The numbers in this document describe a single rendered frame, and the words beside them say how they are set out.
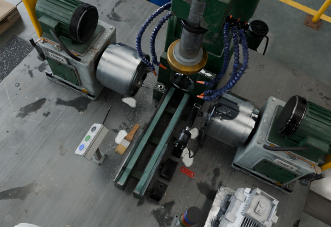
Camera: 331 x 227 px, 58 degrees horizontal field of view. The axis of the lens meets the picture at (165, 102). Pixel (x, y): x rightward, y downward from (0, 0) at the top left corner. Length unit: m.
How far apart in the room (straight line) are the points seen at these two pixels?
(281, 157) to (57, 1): 1.23
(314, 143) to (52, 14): 1.25
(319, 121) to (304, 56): 2.15
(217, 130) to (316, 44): 2.36
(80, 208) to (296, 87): 1.49
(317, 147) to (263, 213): 0.35
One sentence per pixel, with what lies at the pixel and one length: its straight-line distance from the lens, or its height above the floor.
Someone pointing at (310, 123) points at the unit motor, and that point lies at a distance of 1.33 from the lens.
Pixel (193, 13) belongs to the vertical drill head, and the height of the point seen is 1.62.
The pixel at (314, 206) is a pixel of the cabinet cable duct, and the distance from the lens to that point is 2.76.
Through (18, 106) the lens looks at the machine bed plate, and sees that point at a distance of 1.89.
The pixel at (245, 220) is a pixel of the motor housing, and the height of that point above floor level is 1.11.
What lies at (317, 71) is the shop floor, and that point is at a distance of 3.41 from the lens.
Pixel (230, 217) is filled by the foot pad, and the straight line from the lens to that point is 1.37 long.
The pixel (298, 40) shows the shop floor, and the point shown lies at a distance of 3.56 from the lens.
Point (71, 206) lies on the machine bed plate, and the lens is 1.63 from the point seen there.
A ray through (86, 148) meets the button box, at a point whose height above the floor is 1.09.
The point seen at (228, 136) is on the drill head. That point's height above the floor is 1.09.
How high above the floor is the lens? 2.38
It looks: 62 degrees down
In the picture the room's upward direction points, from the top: 11 degrees clockwise
